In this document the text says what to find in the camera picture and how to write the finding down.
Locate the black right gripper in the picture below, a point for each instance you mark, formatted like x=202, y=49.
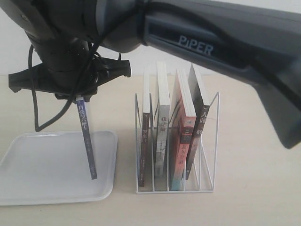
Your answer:
x=61, y=63

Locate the blue moon cover book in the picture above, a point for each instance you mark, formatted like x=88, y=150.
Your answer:
x=81, y=107

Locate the dark brown thin book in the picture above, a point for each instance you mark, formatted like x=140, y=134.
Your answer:
x=145, y=125

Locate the grey spine book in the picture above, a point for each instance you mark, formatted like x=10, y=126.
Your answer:
x=162, y=111

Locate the red spine book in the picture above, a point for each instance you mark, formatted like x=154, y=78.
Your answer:
x=183, y=117

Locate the black spine book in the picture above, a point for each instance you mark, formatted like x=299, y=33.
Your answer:
x=202, y=105

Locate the white plastic tray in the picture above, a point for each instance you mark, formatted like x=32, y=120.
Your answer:
x=52, y=168

